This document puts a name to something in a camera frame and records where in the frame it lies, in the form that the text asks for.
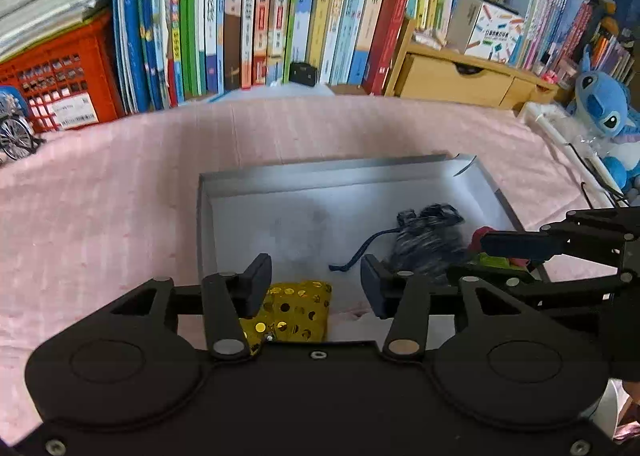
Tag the miniature black bicycle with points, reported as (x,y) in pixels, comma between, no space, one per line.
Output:
(15,136)

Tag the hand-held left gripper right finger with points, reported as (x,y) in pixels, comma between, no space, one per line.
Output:
(372,286)

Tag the pink striped tablecloth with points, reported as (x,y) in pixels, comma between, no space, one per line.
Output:
(125,211)

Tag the grey shallow cardboard box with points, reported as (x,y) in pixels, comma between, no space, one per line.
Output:
(300,216)

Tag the wooden drawer organiser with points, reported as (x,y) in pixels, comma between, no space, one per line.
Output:
(440,81)

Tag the row of children's books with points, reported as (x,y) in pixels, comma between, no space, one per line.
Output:
(250,11)

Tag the small pink toy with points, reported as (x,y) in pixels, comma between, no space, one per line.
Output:
(547,75)

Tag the white plastic tube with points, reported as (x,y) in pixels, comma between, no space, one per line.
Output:
(545,123)

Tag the round blue badge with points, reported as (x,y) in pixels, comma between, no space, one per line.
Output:
(7,101)

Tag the white printed box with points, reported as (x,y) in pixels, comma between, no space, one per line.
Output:
(495,36)

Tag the blue plush toy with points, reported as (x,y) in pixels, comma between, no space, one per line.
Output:
(600,101)

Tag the small black box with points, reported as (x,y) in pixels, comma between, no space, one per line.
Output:
(302,73)

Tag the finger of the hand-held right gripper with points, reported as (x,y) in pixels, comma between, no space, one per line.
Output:
(565,288)
(515,245)

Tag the gold sequin bow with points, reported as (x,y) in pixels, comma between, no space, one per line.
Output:
(295,306)

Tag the red plastic crate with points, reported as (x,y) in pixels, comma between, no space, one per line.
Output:
(100,51)

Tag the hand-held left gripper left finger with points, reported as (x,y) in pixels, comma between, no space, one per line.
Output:
(257,281)

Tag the green ribbon bow with bell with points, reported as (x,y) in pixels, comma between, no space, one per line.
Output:
(492,262)

